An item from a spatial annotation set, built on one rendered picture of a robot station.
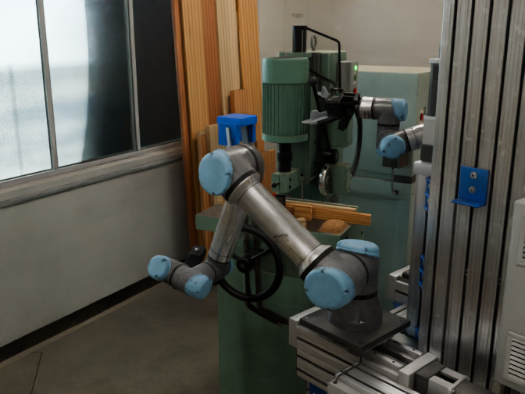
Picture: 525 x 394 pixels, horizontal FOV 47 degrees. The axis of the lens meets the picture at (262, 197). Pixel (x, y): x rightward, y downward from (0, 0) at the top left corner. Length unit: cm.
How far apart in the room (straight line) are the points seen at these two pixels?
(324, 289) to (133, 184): 232
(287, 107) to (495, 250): 99
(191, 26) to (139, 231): 127
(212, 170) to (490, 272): 75
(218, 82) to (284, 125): 184
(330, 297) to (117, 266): 234
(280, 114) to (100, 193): 155
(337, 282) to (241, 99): 272
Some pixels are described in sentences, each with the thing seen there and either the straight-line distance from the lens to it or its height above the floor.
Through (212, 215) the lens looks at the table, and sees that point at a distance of 239.
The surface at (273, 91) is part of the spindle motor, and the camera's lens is 225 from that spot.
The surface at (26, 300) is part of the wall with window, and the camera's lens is 334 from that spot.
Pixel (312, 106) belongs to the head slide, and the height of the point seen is 132.
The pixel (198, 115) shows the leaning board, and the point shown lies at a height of 109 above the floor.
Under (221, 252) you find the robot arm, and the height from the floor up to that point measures 94.
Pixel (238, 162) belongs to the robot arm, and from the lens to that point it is 161.
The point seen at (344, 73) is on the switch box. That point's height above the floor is 144.
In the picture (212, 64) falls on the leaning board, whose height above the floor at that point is 139.
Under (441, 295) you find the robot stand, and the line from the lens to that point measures 172.
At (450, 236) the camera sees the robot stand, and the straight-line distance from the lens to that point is 165.
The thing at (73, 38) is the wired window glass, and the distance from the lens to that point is 342.
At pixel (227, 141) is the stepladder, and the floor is 104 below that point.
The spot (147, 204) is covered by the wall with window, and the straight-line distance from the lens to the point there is 380.
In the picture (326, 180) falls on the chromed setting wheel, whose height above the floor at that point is 102.
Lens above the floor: 161
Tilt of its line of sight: 15 degrees down
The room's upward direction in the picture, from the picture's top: straight up
